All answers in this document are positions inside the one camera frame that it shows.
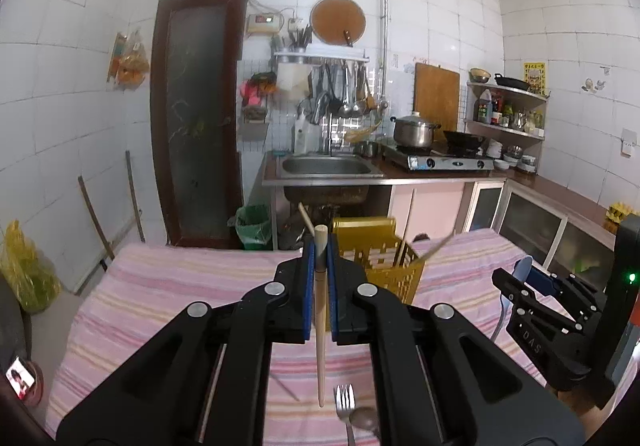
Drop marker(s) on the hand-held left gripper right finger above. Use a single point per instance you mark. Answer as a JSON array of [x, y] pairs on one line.
[[334, 301]]

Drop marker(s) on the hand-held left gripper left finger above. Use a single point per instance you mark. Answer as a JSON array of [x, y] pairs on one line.
[[309, 296]]

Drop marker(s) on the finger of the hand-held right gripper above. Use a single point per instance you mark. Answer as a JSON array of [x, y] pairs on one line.
[[550, 282], [515, 293]]

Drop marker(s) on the light blue spoon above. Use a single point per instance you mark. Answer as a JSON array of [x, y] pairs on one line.
[[523, 268]]

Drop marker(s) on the gold perforated utensil holder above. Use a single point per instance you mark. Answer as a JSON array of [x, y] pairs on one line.
[[380, 251]]

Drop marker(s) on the hanging kitchen utensils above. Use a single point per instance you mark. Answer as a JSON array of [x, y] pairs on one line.
[[345, 86]]

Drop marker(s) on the green trash bin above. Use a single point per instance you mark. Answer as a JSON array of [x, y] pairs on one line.
[[254, 228]]

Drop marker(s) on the metal fork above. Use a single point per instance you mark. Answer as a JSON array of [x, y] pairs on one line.
[[344, 406]]

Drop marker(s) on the metal spoon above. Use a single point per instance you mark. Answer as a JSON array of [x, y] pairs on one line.
[[365, 421]]

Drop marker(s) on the stack of white bowls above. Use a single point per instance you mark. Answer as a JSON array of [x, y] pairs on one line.
[[515, 159]]

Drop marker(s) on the stainless steel sink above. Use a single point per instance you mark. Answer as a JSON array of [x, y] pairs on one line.
[[325, 166]]

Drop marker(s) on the gas stove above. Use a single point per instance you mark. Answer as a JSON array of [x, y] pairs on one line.
[[440, 161]]

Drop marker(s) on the pink striped tablecloth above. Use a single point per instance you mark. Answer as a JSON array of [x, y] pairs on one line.
[[150, 306]]

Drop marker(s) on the white soap bottle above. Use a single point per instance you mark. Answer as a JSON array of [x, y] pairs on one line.
[[305, 136]]

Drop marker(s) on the black wok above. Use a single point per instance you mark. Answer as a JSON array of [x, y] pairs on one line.
[[465, 139]]

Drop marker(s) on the cooking oil bottle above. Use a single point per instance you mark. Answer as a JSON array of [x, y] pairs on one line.
[[483, 109]]

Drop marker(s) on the steel pot with lid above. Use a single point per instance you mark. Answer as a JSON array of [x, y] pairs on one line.
[[412, 131]]

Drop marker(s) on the leaning wooden stick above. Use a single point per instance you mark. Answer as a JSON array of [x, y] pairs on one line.
[[135, 196], [95, 221]]

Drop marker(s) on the dark brown door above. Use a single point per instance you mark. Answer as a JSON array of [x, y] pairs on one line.
[[197, 126]]

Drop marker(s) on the black pan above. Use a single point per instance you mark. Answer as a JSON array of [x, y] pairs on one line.
[[512, 82]]

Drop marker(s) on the wooden cutting board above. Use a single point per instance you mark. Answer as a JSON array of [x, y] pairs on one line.
[[437, 96]]

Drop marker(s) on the pink and orange cloths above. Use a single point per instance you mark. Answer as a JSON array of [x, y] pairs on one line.
[[257, 89]]

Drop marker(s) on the metal bowl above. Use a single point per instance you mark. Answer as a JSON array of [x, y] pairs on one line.
[[480, 75]]

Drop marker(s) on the white electrical box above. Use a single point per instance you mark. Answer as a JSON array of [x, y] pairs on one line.
[[264, 23]]

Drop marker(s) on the round wooden board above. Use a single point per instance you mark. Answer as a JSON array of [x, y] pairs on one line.
[[335, 19]]

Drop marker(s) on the yellow plastic bag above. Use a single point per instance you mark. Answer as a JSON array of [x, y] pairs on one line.
[[27, 271]]

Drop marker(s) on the hanging orange plastic bag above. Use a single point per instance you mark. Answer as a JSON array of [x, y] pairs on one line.
[[131, 64]]

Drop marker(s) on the smartphone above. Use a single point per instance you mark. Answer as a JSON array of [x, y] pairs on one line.
[[21, 377]]

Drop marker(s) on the white wall socket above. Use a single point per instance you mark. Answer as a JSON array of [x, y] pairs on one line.
[[628, 142]]

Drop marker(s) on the corner wall shelf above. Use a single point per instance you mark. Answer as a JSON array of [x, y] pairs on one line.
[[505, 126]]

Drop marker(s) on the yellow wall poster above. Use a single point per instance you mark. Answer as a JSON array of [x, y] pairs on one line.
[[535, 79]]

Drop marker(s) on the metal wall rack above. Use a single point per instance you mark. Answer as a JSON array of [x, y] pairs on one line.
[[320, 55]]

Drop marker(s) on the vertical wall pipe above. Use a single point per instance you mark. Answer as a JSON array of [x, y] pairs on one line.
[[384, 1]]

